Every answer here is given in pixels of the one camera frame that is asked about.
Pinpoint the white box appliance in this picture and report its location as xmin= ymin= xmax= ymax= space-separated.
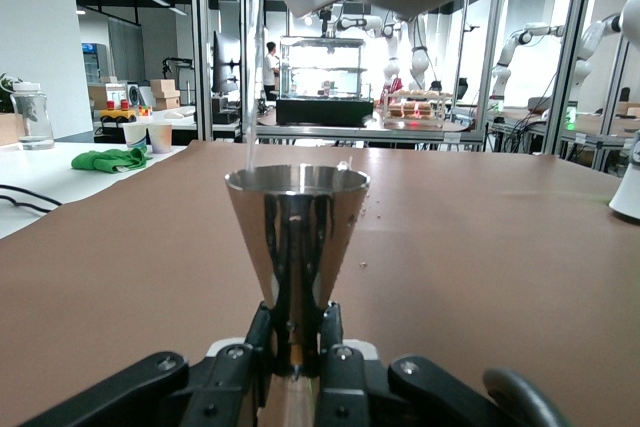
xmin=104 ymin=81 xmax=146 ymax=108

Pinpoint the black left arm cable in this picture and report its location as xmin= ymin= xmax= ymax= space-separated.
xmin=482 ymin=366 xmax=571 ymax=427

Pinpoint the clear glass bottle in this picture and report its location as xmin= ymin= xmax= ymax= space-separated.
xmin=9 ymin=80 xmax=55 ymax=151

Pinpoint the yellow toy with red buttons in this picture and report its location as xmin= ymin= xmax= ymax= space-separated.
xmin=99 ymin=99 xmax=139 ymax=123

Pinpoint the green potted plant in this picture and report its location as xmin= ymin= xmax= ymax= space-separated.
xmin=0 ymin=71 xmax=24 ymax=114

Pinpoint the white patterned paper cup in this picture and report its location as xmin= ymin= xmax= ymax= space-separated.
xmin=146 ymin=122 xmax=174 ymax=155
xmin=122 ymin=121 xmax=149 ymax=151

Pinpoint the aluminium frame rail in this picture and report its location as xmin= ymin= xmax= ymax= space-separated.
xmin=249 ymin=125 xmax=489 ymax=147

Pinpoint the glass display cabinet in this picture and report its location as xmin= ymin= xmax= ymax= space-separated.
xmin=276 ymin=35 xmax=375 ymax=127

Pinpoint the person in white shirt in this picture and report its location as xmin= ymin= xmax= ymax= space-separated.
xmin=263 ymin=41 xmax=280 ymax=101

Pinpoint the rack with bread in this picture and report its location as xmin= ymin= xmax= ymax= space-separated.
xmin=382 ymin=89 xmax=454 ymax=131

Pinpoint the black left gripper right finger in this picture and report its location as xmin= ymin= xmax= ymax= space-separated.
xmin=315 ymin=300 xmax=371 ymax=427

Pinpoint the aluminium frame post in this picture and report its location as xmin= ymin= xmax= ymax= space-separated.
xmin=191 ymin=0 xmax=215 ymax=143
xmin=473 ymin=0 xmax=502 ymax=151
xmin=543 ymin=0 xmax=599 ymax=161

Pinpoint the black computer monitor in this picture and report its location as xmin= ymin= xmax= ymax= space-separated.
xmin=212 ymin=30 xmax=241 ymax=94

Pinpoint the green cloth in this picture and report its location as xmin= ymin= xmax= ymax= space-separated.
xmin=70 ymin=147 xmax=154 ymax=174

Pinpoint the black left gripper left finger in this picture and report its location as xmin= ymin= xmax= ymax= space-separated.
xmin=182 ymin=300 xmax=276 ymax=427

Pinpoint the white side table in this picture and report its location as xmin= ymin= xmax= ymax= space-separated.
xmin=0 ymin=139 xmax=189 ymax=241

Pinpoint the steel jigger measuring cup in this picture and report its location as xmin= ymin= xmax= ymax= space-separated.
xmin=223 ymin=164 xmax=372 ymax=427

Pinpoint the blue-lit drinks fridge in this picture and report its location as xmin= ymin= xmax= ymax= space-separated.
xmin=81 ymin=41 xmax=109 ymax=86

